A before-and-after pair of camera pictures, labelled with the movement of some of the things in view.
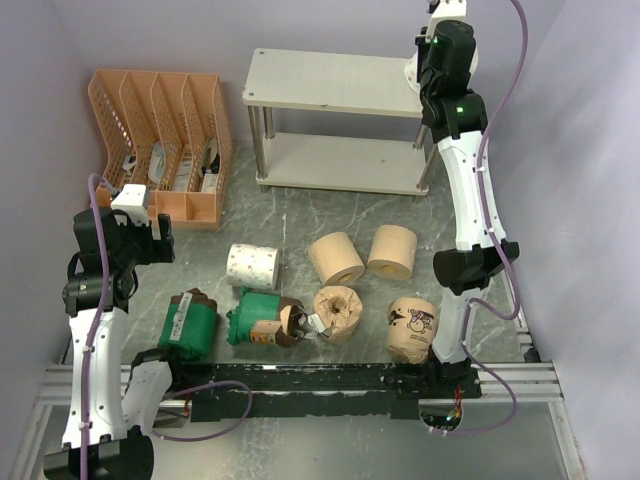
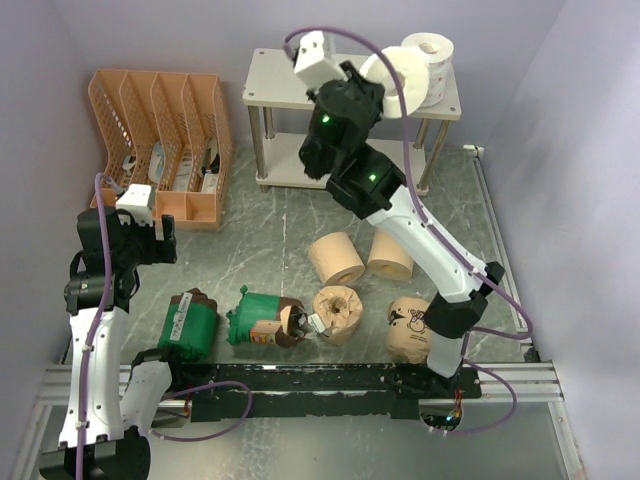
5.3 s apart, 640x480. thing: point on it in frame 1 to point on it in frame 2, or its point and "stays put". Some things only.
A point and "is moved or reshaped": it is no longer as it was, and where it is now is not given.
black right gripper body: [423, 49] to [346, 65]
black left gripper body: [138, 246] stays put
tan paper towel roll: [336, 259] stays put
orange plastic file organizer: [169, 131] stays put
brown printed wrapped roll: [412, 325] stays put
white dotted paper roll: [253, 266] to [414, 73]
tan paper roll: [393, 252] stays put
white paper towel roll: [411, 73] is moved or reshaped
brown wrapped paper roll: [340, 310] stays put
